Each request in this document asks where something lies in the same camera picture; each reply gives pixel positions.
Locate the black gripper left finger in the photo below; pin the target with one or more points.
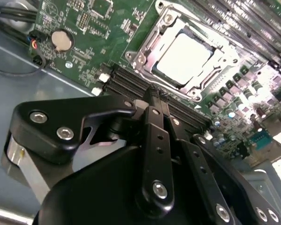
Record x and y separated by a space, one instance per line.
49 126

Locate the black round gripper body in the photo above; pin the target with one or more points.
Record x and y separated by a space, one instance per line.
96 194

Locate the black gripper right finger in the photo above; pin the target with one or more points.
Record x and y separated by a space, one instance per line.
213 182

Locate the silver topped CPU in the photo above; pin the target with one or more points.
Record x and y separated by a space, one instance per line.
182 59

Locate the metal socket cover frame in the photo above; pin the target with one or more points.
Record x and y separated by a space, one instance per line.
207 68

